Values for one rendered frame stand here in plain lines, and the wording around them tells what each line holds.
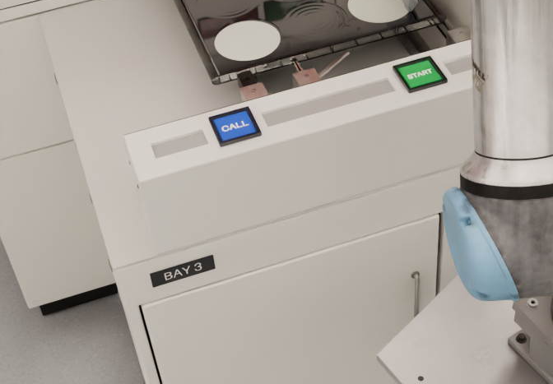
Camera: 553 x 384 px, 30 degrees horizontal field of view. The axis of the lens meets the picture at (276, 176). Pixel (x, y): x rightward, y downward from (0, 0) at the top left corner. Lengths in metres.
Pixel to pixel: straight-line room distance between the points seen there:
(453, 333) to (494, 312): 0.06
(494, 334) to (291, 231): 0.33
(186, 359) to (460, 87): 0.58
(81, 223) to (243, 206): 0.87
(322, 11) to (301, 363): 0.56
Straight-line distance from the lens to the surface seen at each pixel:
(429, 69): 1.41
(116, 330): 2.38
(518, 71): 0.98
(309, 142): 1.33
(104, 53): 1.74
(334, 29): 1.59
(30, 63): 1.93
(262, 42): 1.57
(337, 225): 1.46
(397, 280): 1.61
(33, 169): 2.08
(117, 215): 1.46
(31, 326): 2.44
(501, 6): 0.97
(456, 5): 1.63
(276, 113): 1.36
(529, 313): 1.21
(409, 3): 1.59
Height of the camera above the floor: 1.85
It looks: 45 degrees down
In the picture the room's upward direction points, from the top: 6 degrees counter-clockwise
